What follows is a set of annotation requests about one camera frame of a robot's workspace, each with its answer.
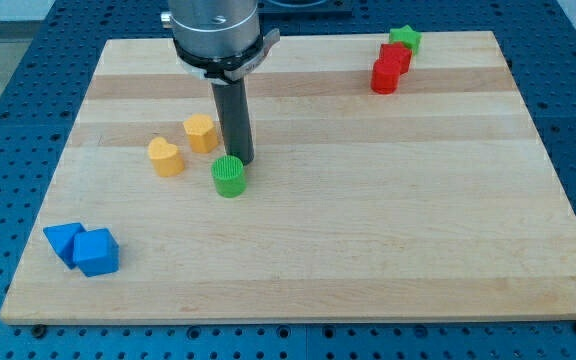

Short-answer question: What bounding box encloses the yellow heart block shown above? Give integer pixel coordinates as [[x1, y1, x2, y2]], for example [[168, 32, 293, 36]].
[[147, 137, 185, 177]]

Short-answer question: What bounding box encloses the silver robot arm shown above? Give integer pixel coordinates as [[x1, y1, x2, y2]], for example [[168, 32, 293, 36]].
[[160, 0, 280, 85]]

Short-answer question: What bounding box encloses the green cylinder block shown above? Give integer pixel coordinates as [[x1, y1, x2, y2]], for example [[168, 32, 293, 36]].
[[211, 155, 247, 198]]

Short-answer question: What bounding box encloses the yellow pentagon block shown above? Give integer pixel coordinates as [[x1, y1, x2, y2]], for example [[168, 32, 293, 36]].
[[183, 114, 218, 154]]

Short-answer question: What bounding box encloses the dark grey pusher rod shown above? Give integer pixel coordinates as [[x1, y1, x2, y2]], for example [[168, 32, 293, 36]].
[[212, 80, 254, 165]]

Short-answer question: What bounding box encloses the red cylinder block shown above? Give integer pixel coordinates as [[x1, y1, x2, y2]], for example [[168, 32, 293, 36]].
[[370, 59, 401, 94]]

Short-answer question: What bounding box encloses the green star block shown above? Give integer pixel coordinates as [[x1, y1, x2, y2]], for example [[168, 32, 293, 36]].
[[389, 25, 422, 55]]

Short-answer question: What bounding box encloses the red cube block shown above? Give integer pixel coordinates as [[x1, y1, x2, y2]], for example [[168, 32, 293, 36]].
[[379, 42, 413, 74]]

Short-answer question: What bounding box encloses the blue cube block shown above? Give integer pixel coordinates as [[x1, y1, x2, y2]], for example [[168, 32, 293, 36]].
[[73, 228, 119, 277]]

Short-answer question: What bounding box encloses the blue triangle block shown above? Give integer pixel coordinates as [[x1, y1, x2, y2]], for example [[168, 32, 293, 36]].
[[43, 222, 85, 269]]

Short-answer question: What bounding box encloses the wooden board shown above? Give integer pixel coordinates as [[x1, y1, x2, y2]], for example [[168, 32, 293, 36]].
[[0, 31, 576, 325]]

